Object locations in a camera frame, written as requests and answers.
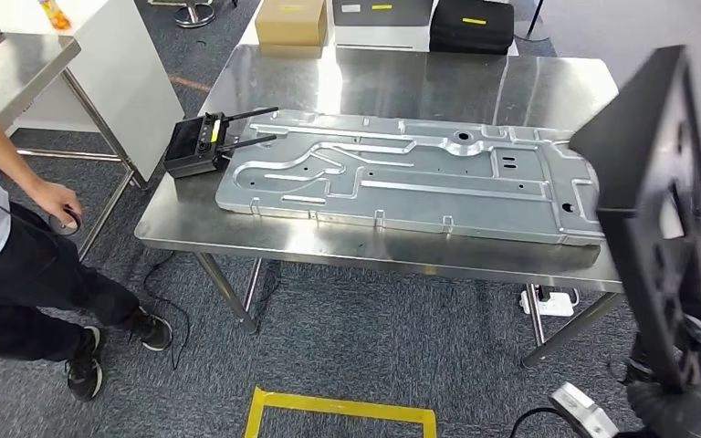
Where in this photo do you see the black floor cable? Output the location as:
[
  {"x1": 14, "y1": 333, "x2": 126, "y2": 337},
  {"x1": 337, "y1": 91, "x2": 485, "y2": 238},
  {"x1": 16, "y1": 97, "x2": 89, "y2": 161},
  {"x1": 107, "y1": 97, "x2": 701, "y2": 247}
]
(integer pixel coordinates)
[{"x1": 142, "y1": 250, "x2": 192, "y2": 371}]

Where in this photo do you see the white power strip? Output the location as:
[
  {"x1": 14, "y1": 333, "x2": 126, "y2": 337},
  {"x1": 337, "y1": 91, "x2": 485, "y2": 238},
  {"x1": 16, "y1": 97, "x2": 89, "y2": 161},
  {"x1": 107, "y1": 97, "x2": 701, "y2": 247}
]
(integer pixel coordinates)
[{"x1": 519, "y1": 288, "x2": 579, "y2": 318}]

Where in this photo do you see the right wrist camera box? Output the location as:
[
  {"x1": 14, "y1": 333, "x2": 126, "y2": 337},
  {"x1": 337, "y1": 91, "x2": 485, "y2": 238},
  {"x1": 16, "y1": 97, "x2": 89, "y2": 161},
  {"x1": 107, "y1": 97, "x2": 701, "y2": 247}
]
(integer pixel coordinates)
[{"x1": 549, "y1": 381, "x2": 621, "y2": 438}]

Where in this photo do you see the thin black stand pole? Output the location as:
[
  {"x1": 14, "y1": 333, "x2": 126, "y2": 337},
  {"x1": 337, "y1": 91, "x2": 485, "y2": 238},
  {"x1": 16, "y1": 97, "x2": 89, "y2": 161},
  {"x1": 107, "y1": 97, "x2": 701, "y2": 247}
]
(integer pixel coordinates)
[{"x1": 526, "y1": 0, "x2": 547, "y2": 38}]

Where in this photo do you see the black equipment case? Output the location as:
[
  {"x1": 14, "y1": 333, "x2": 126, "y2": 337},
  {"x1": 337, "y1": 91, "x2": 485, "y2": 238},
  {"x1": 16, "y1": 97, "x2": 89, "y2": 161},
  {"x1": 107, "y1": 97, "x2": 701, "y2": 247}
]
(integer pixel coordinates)
[{"x1": 429, "y1": 0, "x2": 516, "y2": 57}]

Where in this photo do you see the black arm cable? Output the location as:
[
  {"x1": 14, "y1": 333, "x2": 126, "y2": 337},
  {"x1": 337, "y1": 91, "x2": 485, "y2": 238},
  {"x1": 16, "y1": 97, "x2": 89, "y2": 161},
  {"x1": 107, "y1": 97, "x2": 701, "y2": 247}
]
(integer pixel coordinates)
[{"x1": 509, "y1": 406, "x2": 570, "y2": 438}]

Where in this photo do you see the thin black controller wire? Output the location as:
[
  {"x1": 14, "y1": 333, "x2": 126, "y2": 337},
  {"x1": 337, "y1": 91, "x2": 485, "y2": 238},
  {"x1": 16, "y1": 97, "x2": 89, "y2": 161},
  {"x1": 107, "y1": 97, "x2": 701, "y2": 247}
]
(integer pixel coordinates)
[{"x1": 0, "y1": 182, "x2": 56, "y2": 234}]

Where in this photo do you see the round chrome base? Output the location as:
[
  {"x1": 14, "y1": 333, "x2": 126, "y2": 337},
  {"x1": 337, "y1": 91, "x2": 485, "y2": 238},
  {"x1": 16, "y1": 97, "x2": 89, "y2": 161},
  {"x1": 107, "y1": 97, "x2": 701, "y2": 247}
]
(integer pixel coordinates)
[{"x1": 172, "y1": 0, "x2": 217, "y2": 29}]

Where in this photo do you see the white side table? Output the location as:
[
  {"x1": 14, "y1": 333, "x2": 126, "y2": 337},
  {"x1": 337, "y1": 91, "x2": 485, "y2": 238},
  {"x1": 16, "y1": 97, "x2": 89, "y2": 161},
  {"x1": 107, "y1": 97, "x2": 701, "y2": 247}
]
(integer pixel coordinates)
[{"x1": 0, "y1": 0, "x2": 185, "y2": 261}]

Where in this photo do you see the person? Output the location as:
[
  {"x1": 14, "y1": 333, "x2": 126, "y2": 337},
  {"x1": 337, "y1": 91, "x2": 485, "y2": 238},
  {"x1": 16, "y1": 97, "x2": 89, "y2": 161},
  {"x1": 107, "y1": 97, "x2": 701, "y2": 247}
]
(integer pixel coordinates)
[{"x1": 0, "y1": 90, "x2": 174, "y2": 403}]

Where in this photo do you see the small orange object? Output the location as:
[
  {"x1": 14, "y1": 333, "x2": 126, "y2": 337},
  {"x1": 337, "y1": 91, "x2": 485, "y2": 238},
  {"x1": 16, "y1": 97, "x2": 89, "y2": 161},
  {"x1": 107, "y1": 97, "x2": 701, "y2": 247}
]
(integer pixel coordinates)
[{"x1": 38, "y1": 0, "x2": 72, "y2": 31}]

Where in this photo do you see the white grey equipment case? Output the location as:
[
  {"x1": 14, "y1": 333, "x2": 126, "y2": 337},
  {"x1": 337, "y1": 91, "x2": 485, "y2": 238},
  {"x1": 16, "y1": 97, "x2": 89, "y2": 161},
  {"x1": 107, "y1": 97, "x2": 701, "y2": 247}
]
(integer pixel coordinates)
[{"x1": 332, "y1": 0, "x2": 435, "y2": 53}]

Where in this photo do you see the stamped sheet metal panel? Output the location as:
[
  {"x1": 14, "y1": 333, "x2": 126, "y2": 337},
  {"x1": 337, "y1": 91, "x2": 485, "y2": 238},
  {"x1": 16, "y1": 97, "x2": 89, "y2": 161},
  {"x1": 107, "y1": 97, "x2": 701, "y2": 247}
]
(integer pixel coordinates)
[{"x1": 214, "y1": 109, "x2": 607, "y2": 247}]

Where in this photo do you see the person's left hand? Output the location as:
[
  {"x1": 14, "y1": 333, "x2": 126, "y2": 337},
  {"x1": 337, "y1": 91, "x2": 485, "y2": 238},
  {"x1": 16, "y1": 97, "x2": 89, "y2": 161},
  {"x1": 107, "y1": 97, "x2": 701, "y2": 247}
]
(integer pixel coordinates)
[{"x1": 26, "y1": 180, "x2": 84, "y2": 230}]

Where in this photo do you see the stainless steel workbench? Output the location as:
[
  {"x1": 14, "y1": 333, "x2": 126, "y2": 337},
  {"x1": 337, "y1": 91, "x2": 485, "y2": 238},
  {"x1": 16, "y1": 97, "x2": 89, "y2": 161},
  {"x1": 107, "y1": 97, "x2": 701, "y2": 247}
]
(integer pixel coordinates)
[{"x1": 134, "y1": 43, "x2": 627, "y2": 370}]

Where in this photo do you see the black plastic plate bracket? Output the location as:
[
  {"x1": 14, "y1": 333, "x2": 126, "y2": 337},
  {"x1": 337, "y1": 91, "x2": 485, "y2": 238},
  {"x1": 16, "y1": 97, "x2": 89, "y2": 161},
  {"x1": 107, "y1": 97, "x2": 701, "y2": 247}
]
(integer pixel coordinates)
[{"x1": 570, "y1": 45, "x2": 701, "y2": 394}]

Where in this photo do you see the black round button controller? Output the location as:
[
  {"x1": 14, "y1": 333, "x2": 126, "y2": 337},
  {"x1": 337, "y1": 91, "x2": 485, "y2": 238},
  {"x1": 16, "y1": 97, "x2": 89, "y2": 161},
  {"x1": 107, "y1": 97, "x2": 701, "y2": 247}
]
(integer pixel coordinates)
[{"x1": 47, "y1": 205, "x2": 84, "y2": 237}]

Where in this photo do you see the black device with antennas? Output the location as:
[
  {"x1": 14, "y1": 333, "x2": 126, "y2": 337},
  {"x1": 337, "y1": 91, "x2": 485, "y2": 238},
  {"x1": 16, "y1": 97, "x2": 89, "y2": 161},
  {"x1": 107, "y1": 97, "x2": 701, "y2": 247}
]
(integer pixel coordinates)
[{"x1": 162, "y1": 107, "x2": 280, "y2": 180}]

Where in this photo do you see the brown cardboard box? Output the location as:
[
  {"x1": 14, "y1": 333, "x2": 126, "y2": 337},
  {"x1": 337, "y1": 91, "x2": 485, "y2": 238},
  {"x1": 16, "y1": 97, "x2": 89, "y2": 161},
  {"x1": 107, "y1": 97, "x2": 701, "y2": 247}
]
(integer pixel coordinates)
[{"x1": 255, "y1": 0, "x2": 329, "y2": 48}]

